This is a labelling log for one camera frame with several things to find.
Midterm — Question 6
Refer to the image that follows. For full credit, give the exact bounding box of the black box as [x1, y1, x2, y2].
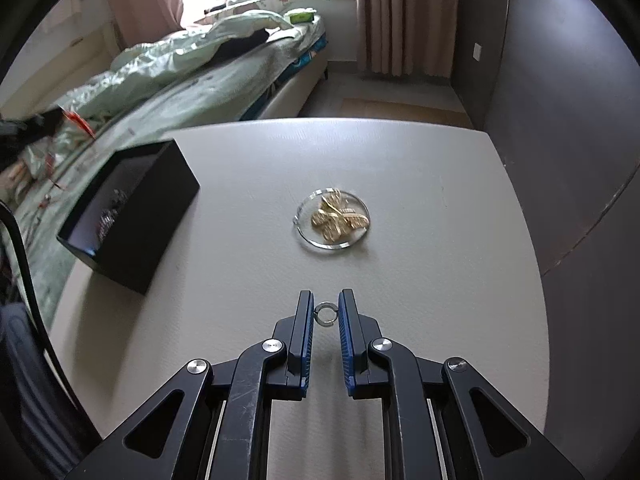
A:
[56, 140, 202, 296]

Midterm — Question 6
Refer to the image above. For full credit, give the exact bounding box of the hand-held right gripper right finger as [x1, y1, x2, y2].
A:
[337, 288, 586, 480]

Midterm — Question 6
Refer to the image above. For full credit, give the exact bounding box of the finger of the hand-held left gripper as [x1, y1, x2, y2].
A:
[22, 107, 66, 136]

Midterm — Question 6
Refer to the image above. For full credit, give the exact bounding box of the pink curtain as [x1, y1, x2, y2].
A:
[354, 0, 461, 78]
[100, 0, 187, 56]

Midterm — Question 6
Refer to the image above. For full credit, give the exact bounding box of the bed with green sheet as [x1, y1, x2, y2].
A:
[0, 10, 331, 321]

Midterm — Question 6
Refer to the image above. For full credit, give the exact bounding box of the patterned window seat cushion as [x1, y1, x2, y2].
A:
[202, 0, 358, 18]

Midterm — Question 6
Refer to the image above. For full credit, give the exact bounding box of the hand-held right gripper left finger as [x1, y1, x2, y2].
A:
[62, 290, 316, 480]

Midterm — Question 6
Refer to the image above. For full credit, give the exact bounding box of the red cord bracelet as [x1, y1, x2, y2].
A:
[42, 105, 97, 193]

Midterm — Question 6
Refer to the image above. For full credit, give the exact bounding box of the gold butterfly ornament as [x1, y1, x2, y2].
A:
[311, 190, 371, 241]

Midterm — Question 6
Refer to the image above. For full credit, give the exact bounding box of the pale green quilt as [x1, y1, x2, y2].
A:
[52, 9, 308, 126]

